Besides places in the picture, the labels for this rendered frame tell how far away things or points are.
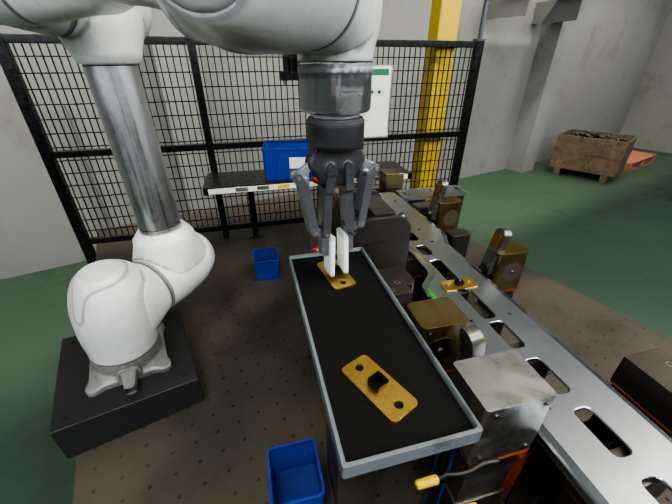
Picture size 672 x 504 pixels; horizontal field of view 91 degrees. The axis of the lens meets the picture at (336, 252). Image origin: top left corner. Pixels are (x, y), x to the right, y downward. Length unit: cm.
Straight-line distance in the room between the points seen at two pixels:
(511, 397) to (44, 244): 336
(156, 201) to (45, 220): 252
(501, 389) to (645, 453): 24
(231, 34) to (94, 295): 68
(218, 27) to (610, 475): 65
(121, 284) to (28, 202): 255
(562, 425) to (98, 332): 88
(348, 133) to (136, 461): 83
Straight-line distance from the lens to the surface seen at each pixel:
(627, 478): 64
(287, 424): 92
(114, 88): 88
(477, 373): 50
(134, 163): 90
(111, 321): 87
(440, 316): 62
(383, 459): 35
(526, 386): 51
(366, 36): 41
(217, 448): 92
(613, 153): 589
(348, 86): 42
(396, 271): 72
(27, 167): 329
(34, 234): 346
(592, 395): 71
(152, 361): 99
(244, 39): 27
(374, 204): 76
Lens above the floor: 147
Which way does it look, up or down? 30 degrees down
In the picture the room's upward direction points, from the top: straight up
